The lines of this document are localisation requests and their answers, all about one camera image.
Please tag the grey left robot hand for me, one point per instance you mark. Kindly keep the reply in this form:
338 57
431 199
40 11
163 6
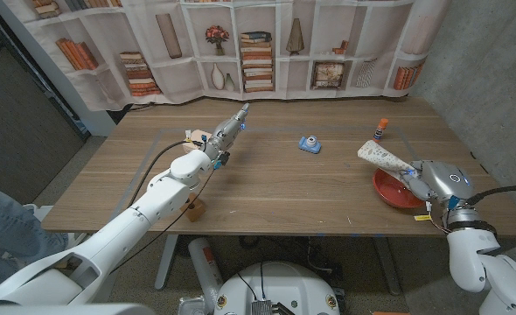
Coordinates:
227 133

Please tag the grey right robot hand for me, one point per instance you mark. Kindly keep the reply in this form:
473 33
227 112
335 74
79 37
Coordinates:
444 184

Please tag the white patterned pen bag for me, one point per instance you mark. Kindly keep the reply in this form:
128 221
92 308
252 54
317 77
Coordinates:
380 156

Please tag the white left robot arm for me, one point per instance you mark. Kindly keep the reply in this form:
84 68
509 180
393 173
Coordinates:
131 227

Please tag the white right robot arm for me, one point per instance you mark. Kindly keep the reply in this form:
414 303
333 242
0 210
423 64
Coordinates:
476 254

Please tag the red bowl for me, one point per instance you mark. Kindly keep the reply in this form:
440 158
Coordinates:
391 192

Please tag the orange capped glue stick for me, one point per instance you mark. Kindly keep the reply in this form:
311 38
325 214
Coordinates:
381 129

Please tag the wooden brick with holes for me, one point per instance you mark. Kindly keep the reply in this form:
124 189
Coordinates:
195 211

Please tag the beige block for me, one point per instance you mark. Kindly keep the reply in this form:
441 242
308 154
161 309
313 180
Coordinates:
197 136

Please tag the printed bookshelf backdrop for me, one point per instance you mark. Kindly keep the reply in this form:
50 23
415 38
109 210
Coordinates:
175 74

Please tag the white cylinder with orange label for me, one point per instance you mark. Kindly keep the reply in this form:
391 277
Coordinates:
205 267

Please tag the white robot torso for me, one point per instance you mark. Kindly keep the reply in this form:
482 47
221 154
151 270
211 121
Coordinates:
280 284

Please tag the silver foil tray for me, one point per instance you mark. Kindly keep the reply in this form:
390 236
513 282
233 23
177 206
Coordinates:
191 306

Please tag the grey finned module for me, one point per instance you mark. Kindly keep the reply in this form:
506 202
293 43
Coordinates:
261 308

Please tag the white stool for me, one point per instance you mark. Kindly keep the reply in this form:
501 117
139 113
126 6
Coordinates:
30 209

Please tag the person in blue jeans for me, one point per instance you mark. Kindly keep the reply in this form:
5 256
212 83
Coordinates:
9 232

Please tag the blue toy camera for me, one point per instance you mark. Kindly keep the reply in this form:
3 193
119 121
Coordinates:
309 144

